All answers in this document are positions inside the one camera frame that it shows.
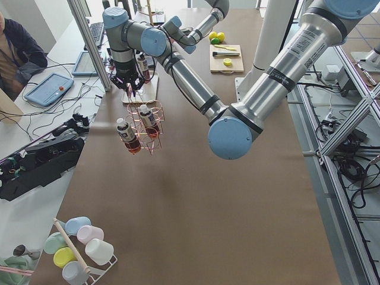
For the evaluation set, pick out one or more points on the green plastic cup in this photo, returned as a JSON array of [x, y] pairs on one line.
[[54, 242]]

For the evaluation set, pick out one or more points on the white wire cup rack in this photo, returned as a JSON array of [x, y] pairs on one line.
[[87, 257]]

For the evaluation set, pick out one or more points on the tea bottle white cap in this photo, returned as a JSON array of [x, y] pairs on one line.
[[143, 66]]

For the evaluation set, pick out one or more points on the teach pendant tablet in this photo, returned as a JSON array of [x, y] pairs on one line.
[[50, 90], [84, 65]]

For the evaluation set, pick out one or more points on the wooden glass drying tree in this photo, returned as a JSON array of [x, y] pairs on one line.
[[152, 12]]

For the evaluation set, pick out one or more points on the steel muddler black tip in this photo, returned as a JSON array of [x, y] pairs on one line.
[[225, 54]]

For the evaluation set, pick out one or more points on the white rabbit tray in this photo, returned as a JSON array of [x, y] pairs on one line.
[[146, 94]]

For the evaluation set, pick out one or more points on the pink plastic cup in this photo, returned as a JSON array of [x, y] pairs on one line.
[[88, 232]]

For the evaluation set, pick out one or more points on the seated person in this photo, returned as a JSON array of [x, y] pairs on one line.
[[21, 57]]

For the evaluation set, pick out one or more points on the yellow plastic cup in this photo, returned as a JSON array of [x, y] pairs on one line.
[[63, 256]]

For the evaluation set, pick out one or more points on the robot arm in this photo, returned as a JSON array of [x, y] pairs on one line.
[[232, 128], [196, 26]]

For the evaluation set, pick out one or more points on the black equipment case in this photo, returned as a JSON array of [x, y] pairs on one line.
[[42, 164]]

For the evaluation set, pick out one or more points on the blue plastic cup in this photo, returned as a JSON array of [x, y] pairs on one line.
[[73, 225]]

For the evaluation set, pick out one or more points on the black keyboard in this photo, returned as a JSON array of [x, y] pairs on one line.
[[97, 31]]

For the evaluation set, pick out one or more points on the metal jigger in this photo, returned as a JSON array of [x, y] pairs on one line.
[[21, 250]]

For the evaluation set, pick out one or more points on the yellow plastic knife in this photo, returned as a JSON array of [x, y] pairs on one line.
[[225, 47]]

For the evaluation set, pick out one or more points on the grey plastic cup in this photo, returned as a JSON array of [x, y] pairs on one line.
[[74, 274]]

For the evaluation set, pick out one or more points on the white plastic cup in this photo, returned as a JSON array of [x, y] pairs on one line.
[[99, 251]]

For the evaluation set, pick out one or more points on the halved lemon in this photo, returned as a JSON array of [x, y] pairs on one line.
[[227, 62]]

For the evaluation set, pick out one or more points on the copper wire bottle basket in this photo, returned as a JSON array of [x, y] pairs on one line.
[[133, 117]]

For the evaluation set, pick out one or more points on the wooden cutting board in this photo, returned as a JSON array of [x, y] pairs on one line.
[[216, 63]]

